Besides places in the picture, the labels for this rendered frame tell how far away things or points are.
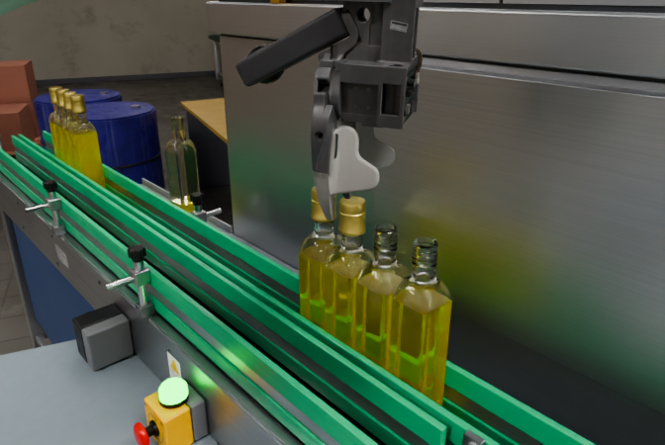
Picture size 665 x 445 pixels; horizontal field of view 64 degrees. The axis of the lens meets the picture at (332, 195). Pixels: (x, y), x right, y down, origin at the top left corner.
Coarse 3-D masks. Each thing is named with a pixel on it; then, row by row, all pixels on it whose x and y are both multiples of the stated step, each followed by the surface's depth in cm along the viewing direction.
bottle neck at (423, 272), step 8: (416, 240) 63; (424, 240) 63; (432, 240) 63; (416, 248) 62; (424, 248) 61; (432, 248) 61; (416, 256) 62; (424, 256) 61; (432, 256) 62; (416, 264) 62; (424, 264) 62; (432, 264) 62; (416, 272) 63; (424, 272) 62; (432, 272) 62; (416, 280) 63; (424, 280) 63; (432, 280) 63
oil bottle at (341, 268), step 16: (336, 256) 71; (352, 256) 70; (368, 256) 71; (336, 272) 71; (352, 272) 69; (336, 288) 72; (352, 288) 70; (336, 304) 72; (352, 304) 71; (336, 320) 73; (352, 320) 72; (336, 336) 74; (352, 336) 73
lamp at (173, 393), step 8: (168, 384) 82; (176, 384) 82; (184, 384) 82; (160, 392) 81; (168, 392) 80; (176, 392) 81; (184, 392) 81; (160, 400) 81; (168, 400) 80; (176, 400) 81; (184, 400) 82
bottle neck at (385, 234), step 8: (384, 224) 67; (392, 224) 67; (376, 232) 65; (384, 232) 65; (392, 232) 65; (376, 240) 66; (384, 240) 65; (392, 240) 65; (376, 248) 66; (384, 248) 66; (392, 248) 66; (376, 256) 67; (384, 256) 66; (392, 256) 66; (376, 264) 67; (384, 264) 66; (392, 264) 67
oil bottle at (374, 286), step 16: (368, 272) 67; (384, 272) 66; (400, 272) 67; (368, 288) 67; (384, 288) 65; (368, 304) 68; (384, 304) 66; (368, 320) 69; (384, 320) 67; (368, 336) 69; (384, 336) 67; (368, 352) 70; (384, 352) 68; (384, 368) 69
